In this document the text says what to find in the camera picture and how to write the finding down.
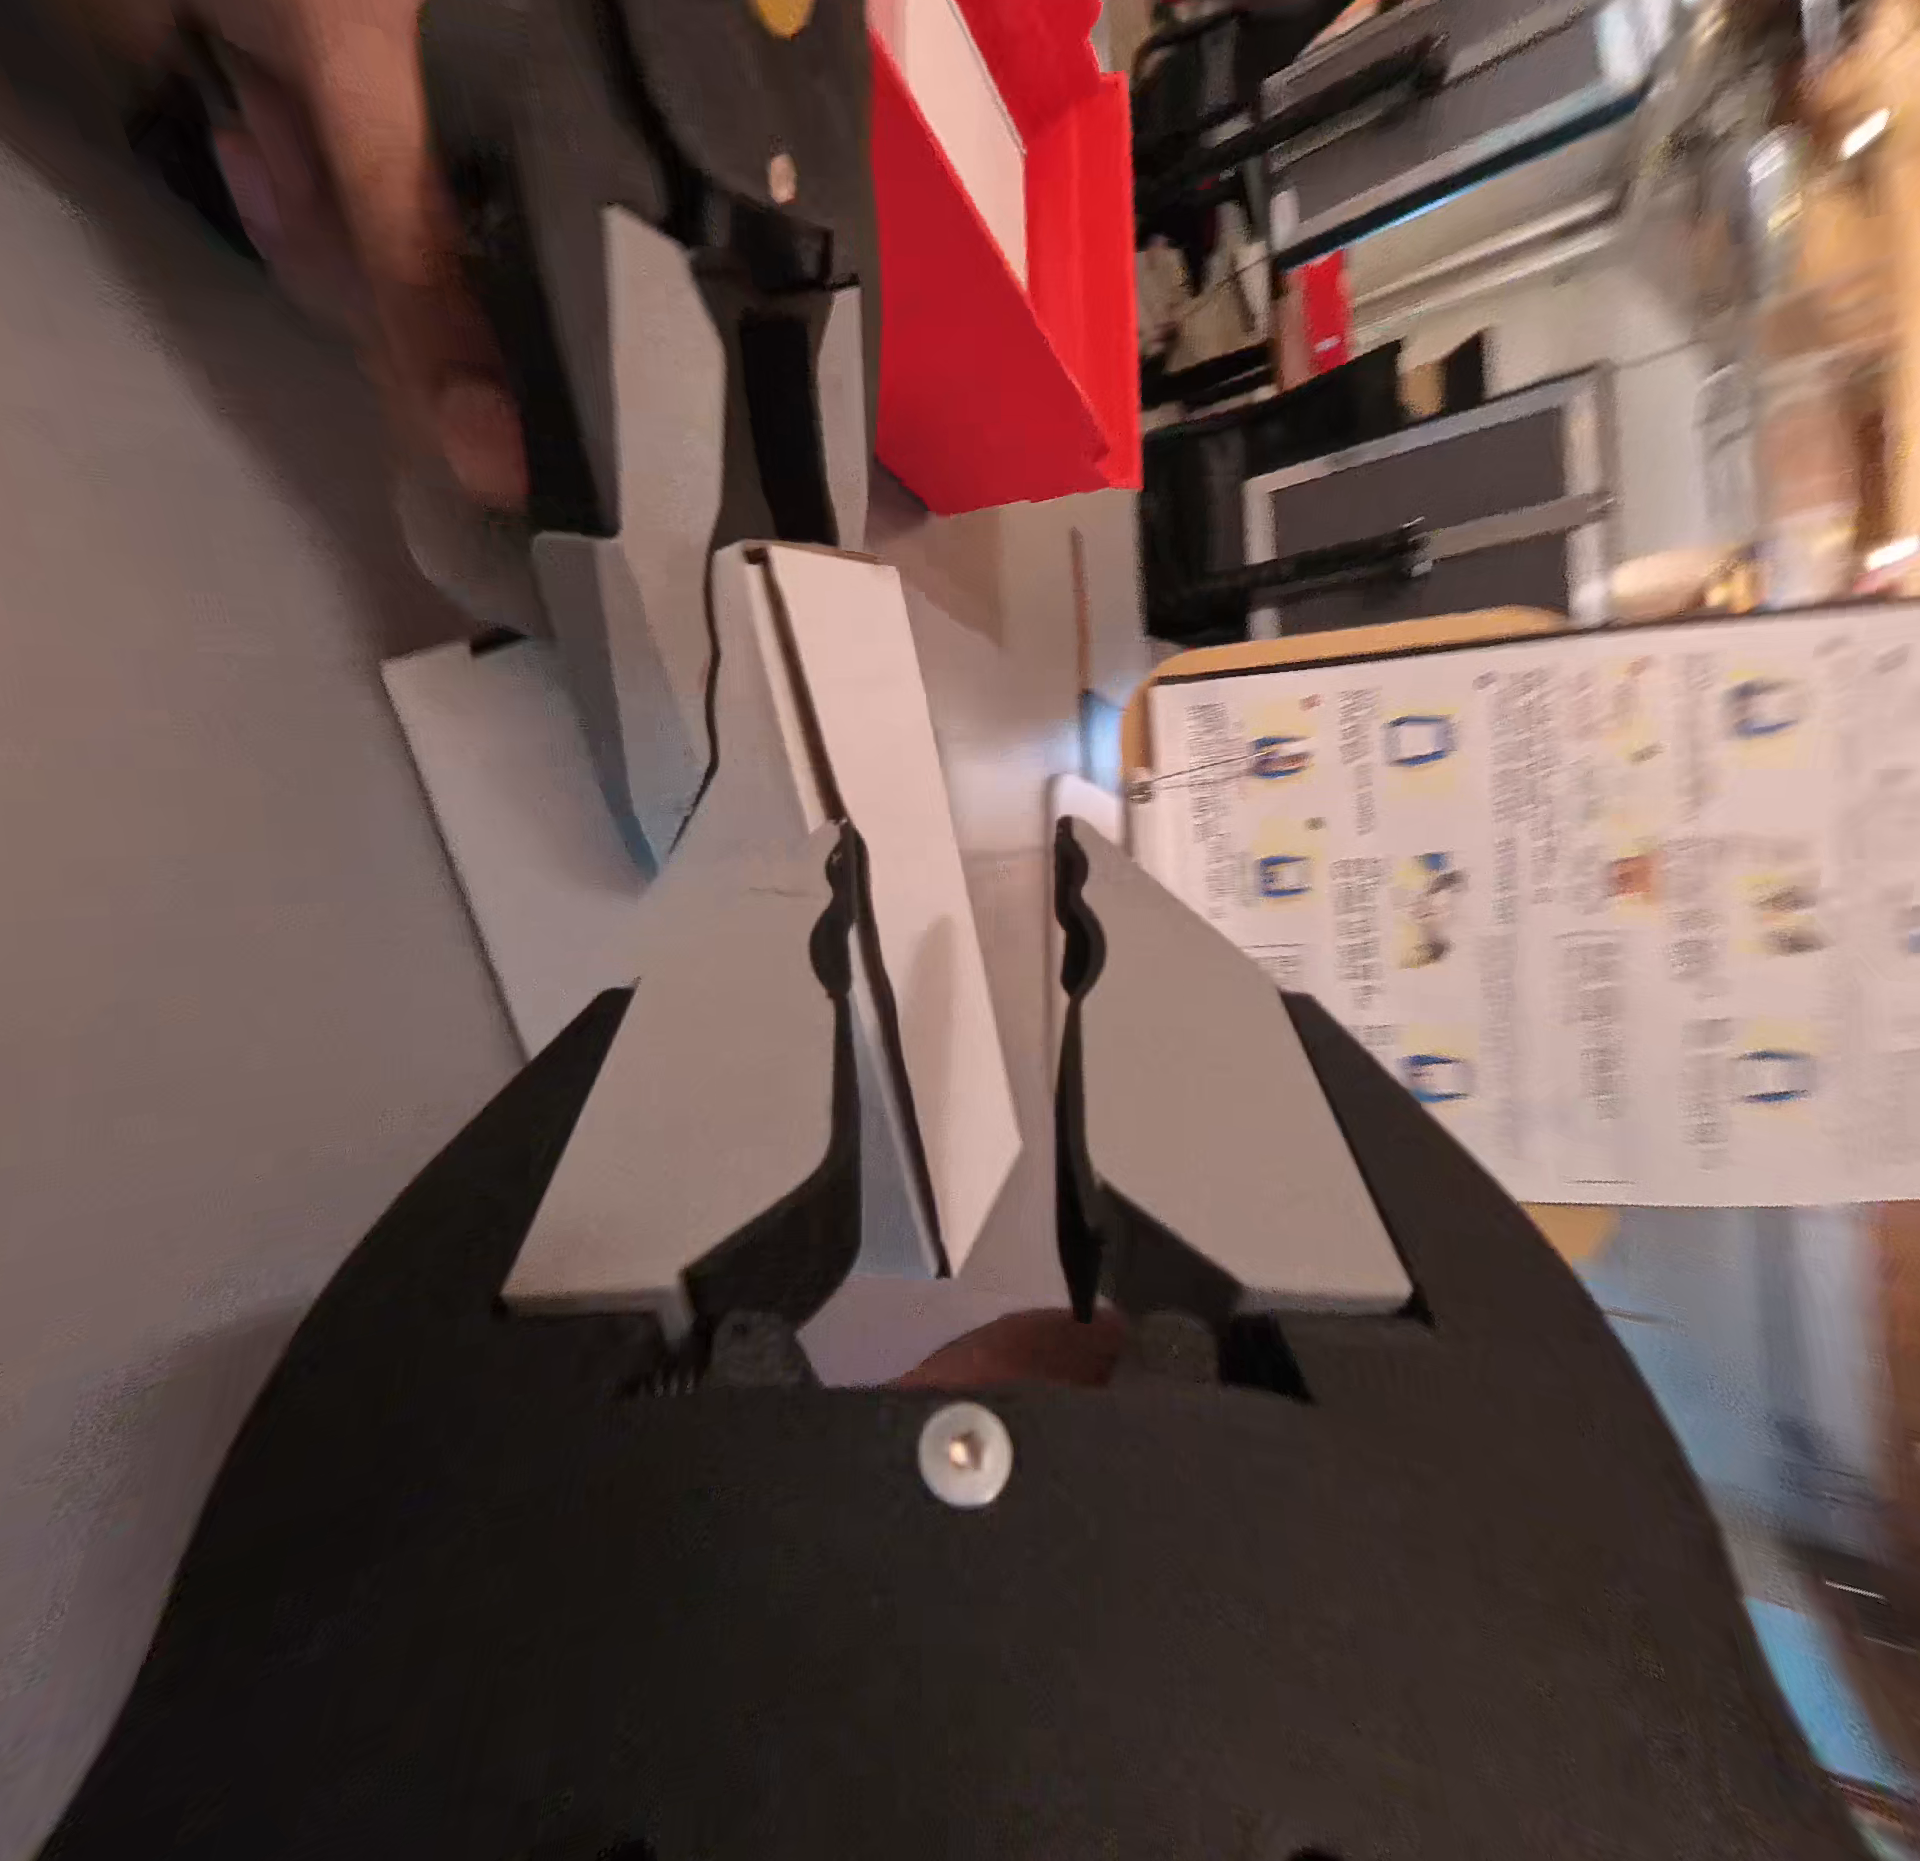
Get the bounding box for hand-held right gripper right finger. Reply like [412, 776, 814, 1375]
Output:
[1053, 818, 1415, 1324]

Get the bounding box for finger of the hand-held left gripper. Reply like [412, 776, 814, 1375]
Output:
[532, 209, 736, 877]
[738, 282, 877, 547]

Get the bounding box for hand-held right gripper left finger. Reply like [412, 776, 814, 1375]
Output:
[501, 822, 867, 1347]

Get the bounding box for red plastic bin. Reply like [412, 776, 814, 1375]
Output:
[867, 0, 1146, 515]

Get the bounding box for white cardboard box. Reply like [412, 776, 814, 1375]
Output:
[863, 0, 1033, 293]
[383, 541, 1028, 1282]

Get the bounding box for person's left hand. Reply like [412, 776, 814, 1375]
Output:
[151, 0, 532, 510]

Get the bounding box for printed instruction sheet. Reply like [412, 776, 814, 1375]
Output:
[1133, 609, 1920, 1211]

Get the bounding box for instruction sheet on stand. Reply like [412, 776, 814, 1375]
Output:
[1122, 609, 1920, 1264]

